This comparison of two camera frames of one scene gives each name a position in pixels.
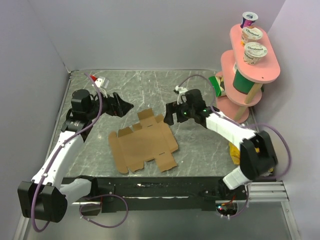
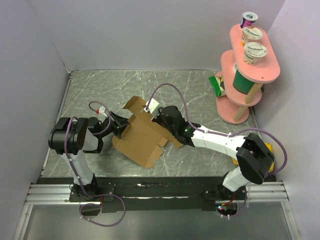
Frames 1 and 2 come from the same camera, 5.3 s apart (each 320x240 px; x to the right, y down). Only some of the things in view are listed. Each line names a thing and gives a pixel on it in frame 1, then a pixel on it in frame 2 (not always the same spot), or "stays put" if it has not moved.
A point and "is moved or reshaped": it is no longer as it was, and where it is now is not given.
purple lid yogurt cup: (248, 19) stays put
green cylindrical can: (242, 84) stays put
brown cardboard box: (154, 140) is moved or reshaped
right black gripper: (172, 108) to (157, 118)
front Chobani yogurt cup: (253, 52) stays put
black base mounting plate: (163, 194) stays put
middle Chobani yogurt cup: (250, 34) stays put
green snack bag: (218, 84) stays put
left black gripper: (116, 106) to (119, 123)
